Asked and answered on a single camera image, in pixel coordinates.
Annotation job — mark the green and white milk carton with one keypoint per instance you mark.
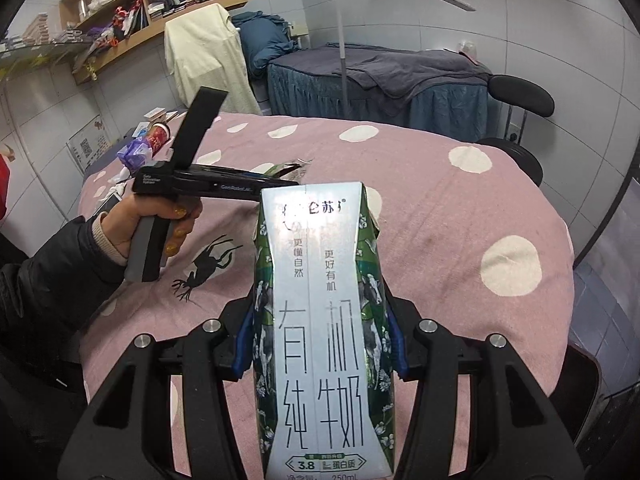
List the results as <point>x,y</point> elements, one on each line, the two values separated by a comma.
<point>320,320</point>

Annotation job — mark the grey towel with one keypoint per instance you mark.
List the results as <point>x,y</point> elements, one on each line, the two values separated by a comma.
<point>400,67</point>

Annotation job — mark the white floor lamp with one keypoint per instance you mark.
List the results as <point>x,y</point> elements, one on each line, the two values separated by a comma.
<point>345,45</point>

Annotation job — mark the pink polka dot blanket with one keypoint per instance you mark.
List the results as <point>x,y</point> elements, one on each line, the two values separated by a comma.
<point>450,240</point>

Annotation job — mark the black stool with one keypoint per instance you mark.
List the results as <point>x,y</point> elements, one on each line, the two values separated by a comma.
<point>520,95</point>

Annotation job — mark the dark blue cloth pile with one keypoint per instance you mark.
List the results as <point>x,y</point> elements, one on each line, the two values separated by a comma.
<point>265,40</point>

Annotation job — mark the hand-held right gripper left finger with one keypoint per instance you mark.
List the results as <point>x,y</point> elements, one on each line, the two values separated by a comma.
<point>246,345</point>

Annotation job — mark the person's left hand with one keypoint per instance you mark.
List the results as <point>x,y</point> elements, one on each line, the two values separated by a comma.
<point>117,230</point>

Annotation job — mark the blue skirted massage bed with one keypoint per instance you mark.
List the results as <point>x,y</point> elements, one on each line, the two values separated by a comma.
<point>310,90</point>

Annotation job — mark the red paper cup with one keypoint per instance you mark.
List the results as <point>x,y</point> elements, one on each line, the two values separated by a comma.
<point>159,140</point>

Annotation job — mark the cream cloth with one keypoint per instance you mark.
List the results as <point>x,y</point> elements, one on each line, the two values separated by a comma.
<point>205,60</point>

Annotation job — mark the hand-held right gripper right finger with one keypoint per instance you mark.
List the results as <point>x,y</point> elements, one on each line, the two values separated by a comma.
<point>396,350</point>

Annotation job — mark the purple plastic wrapper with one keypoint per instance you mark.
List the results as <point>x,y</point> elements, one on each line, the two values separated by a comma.
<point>134,156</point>

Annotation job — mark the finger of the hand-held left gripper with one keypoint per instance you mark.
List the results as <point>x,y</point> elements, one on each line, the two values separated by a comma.
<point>272,176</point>

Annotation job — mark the black trash bin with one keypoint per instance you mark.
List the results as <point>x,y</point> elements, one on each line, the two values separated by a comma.
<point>582,390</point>

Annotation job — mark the person's left forearm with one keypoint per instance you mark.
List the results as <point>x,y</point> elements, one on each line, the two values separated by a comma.
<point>45,280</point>

